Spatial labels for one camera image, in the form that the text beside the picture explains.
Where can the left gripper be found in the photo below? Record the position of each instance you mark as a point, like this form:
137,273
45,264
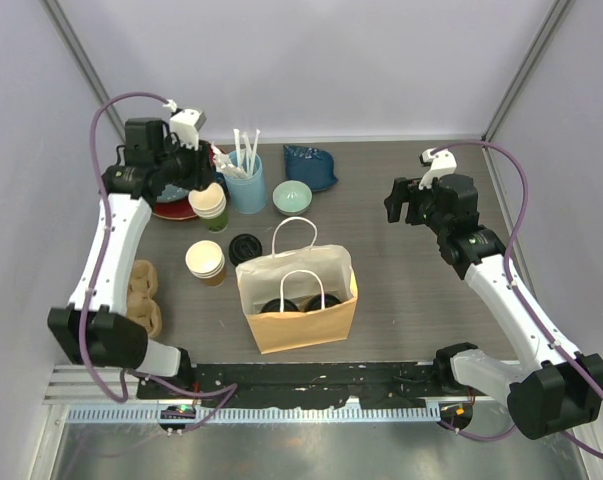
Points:
202,172

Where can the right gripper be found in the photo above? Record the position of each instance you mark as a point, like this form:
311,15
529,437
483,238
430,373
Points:
407,190

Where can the brown paper cup stack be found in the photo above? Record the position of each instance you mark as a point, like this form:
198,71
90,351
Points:
206,261

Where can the brown paper bag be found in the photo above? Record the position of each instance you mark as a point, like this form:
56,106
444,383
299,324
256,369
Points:
298,275

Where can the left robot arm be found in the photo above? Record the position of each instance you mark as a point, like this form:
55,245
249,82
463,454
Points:
94,326

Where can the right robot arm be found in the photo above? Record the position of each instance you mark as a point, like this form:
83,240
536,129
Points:
544,392

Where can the grey-blue round plate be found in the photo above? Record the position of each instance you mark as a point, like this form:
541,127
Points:
172,193

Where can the green paper cup stack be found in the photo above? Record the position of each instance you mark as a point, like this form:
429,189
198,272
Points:
210,205

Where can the red round plate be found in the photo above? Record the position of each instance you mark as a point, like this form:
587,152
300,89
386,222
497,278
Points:
180,210

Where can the light blue straw holder cup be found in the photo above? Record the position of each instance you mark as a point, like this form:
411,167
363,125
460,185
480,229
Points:
248,196

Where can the black lid stack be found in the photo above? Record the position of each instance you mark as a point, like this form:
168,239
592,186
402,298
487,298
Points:
244,247

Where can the pale green ceramic bowl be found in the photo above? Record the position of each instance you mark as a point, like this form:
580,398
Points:
292,198

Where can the dark blue leaf-shaped plate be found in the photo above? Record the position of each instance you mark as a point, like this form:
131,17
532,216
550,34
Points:
311,166

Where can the cardboard cup carrier stack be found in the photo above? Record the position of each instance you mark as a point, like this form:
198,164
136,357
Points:
141,306

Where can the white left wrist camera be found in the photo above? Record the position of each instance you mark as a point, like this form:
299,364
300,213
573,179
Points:
185,124

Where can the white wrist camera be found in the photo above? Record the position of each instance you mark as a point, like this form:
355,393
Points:
439,164
185,124

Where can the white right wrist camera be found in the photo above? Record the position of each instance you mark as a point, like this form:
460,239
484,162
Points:
439,164

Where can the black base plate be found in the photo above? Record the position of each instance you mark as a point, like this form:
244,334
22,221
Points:
320,386

